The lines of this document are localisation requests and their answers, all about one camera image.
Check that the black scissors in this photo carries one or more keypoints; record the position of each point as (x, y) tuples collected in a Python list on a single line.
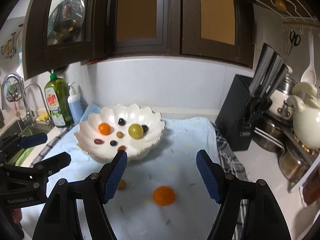
[(295, 39)]

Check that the curved chrome faucet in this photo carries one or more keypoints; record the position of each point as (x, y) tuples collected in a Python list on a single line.
[(34, 96)]

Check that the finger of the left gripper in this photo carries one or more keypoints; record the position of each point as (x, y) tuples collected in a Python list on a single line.
[(33, 140), (43, 169)]

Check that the tan longan fruit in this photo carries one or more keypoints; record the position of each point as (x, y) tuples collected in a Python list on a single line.
[(119, 134), (122, 185)]

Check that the wire sink basket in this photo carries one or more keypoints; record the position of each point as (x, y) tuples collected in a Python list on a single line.
[(14, 92)]

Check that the yellow sponge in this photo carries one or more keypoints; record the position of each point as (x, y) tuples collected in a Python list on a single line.
[(43, 117)]

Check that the tall chrome faucet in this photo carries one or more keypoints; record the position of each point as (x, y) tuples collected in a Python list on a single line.
[(28, 117)]

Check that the dark wooden wall cabinet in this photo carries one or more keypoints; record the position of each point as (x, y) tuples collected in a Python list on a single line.
[(222, 30)]

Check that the checkered dish cloth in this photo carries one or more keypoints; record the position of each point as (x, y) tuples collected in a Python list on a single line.
[(230, 164)]

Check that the large orange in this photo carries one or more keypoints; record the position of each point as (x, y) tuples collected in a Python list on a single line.
[(164, 196)]

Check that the green round fruit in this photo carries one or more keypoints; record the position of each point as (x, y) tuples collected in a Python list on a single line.
[(136, 131)]

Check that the light blue towel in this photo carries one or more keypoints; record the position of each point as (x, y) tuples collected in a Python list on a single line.
[(132, 212)]

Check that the blue pump soap bottle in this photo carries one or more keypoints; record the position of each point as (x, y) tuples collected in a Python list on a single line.
[(74, 103)]

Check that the metal steamer plate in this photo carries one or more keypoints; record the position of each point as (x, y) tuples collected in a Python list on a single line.
[(65, 22)]

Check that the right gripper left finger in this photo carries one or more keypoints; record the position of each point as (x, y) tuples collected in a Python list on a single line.
[(59, 217)]

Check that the cream ceramic teapot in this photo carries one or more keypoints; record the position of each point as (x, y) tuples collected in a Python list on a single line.
[(306, 117)]

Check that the green dish soap bottle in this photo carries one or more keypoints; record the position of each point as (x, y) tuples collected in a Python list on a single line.
[(56, 91)]

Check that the steel sink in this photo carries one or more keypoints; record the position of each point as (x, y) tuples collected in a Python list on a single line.
[(13, 154)]

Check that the steel pot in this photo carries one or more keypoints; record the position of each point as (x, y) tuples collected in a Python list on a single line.
[(292, 164)]

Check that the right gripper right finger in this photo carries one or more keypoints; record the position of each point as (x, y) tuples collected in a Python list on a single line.
[(264, 218)]

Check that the white rice spoon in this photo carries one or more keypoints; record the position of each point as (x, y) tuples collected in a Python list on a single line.
[(309, 75)]

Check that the small orange mandarin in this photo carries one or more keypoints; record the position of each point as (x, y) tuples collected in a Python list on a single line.
[(104, 128)]

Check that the black knife block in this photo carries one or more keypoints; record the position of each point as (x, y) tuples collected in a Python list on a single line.
[(248, 98)]

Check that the white scalloped bowl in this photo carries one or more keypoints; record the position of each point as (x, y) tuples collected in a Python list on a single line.
[(135, 149)]

